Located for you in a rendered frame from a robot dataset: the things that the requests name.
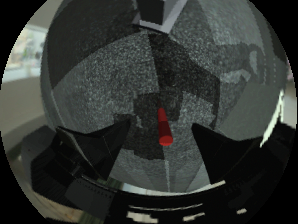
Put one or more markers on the red peg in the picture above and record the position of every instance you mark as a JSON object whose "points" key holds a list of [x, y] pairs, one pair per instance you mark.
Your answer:
{"points": [[166, 137]]}

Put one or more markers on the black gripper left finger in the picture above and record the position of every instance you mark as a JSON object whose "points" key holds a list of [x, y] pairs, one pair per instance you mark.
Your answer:
{"points": [[99, 148]]}

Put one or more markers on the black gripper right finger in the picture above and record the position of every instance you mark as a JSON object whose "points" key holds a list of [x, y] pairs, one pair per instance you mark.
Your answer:
{"points": [[219, 153]]}

